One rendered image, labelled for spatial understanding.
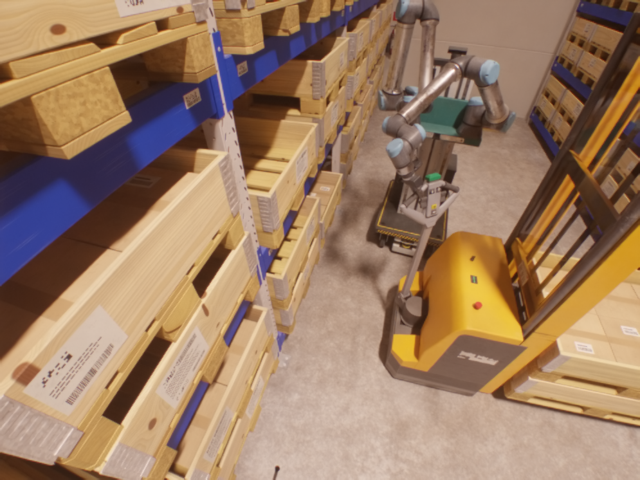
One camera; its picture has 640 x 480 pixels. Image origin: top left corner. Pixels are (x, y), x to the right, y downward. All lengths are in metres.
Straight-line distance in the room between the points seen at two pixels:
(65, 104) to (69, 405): 0.53
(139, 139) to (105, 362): 0.48
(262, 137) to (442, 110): 1.40
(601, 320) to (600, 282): 0.88
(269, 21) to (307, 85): 0.70
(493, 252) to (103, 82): 2.13
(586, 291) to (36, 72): 1.83
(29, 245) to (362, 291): 2.52
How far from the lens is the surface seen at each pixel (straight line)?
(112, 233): 0.90
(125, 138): 0.76
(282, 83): 2.07
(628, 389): 2.51
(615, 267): 1.61
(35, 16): 0.59
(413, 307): 2.30
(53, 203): 0.67
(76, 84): 0.61
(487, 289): 1.99
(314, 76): 1.98
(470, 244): 2.21
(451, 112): 2.64
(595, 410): 2.79
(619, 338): 2.51
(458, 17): 6.92
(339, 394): 2.41
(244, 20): 1.07
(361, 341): 2.58
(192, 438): 1.54
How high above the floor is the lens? 2.30
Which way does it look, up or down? 45 degrees down
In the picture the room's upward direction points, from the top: straight up
